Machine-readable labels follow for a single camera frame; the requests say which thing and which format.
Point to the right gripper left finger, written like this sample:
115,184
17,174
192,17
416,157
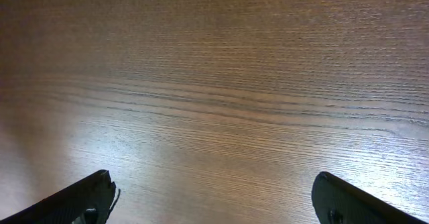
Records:
90,200

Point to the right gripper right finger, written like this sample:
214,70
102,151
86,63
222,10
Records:
336,201

